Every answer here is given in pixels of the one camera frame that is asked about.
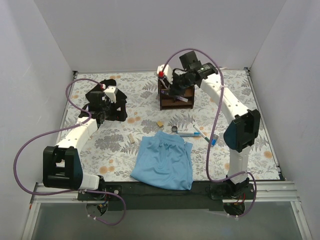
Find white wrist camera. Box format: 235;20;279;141
156;64;173;85
101;84;118;104

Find brown blue pen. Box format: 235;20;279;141
160;78;171;89

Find white green-tipped marker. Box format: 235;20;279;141
193;124;210;143

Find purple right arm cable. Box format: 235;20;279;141
163;48;257;218

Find tan eraser block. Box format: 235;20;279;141
157;121;164;128

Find aluminium frame rail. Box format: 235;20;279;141
20;181;86;240

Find light blue shorts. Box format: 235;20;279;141
130;131;193;191

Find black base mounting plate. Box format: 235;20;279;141
77;180;257;212

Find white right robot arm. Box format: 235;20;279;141
170;48;261;199

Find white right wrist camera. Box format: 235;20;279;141
156;64;173;85

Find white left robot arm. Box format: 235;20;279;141
43;86;128;200

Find black folded cloth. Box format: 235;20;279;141
85;79;127;108

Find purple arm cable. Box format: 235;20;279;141
163;48;257;218
13;78;127;226

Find brown wooden desk organizer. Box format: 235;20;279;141
157;80;195;111

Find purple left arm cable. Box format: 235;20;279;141
13;78;127;226

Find floral tablecloth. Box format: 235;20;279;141
48;70;281;183

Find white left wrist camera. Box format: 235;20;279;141
101;84;118;104

